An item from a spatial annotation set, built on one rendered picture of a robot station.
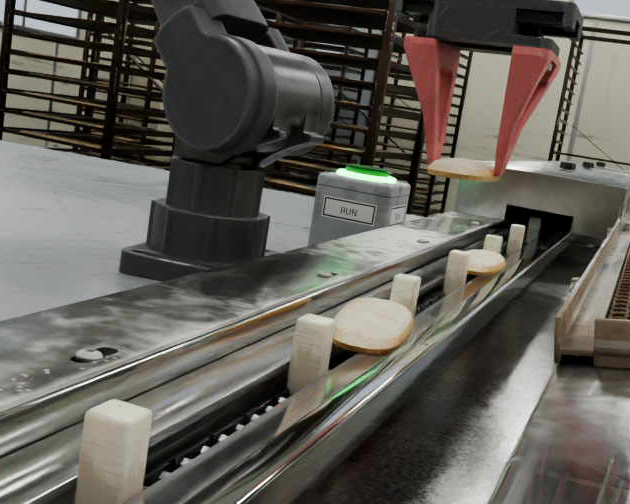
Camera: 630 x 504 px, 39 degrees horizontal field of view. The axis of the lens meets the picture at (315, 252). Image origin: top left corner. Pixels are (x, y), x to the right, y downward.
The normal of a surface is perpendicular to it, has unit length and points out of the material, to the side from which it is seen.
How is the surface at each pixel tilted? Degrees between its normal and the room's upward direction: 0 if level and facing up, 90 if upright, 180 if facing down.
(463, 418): 0
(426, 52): 111
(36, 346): 0
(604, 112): 90
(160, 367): 90
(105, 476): 90
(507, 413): 0
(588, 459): 10
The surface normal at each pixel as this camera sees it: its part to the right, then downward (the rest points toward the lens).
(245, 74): -0.55, 0.05
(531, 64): -0.38, 0.44
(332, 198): -0.36, 0.10
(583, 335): 0.00, -1.00
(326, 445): 0.92, 0.20
